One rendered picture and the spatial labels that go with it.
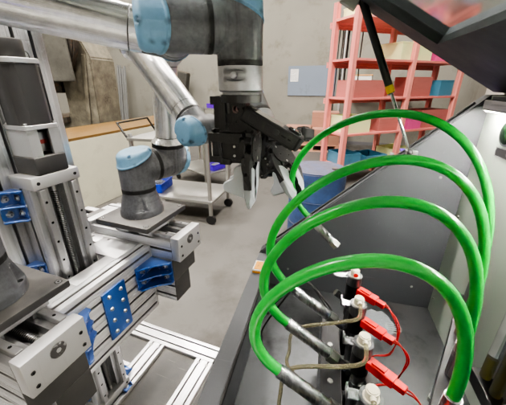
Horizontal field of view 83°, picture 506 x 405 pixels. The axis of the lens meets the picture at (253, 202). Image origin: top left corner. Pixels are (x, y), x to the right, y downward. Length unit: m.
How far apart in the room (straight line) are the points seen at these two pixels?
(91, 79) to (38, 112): 4.75
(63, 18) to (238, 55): 0.29
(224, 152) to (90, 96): 5.24
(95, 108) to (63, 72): 0.65
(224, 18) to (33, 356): 0.69
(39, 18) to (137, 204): 0.60
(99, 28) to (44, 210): 0.52
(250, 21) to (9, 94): 0.62
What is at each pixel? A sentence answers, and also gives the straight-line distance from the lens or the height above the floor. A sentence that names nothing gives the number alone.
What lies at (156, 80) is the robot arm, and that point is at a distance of 0.84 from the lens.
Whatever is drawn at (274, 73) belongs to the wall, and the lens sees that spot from 8.36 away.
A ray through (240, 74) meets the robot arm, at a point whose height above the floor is 1.49.
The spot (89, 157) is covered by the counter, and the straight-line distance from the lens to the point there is 4.09.
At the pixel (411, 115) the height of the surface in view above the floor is 1.43.
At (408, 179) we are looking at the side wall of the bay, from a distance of 0.87.
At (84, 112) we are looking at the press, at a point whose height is 1.02.
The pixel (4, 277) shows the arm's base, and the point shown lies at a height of 1.10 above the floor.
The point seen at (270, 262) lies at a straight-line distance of 0.40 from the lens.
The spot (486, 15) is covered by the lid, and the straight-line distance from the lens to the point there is 0.63.
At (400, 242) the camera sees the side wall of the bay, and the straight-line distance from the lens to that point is 0.94.
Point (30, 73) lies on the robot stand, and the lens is 0.92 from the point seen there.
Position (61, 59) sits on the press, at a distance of 5.55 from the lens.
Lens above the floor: 1.47
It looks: 23 degrees down
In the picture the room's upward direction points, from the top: straight up
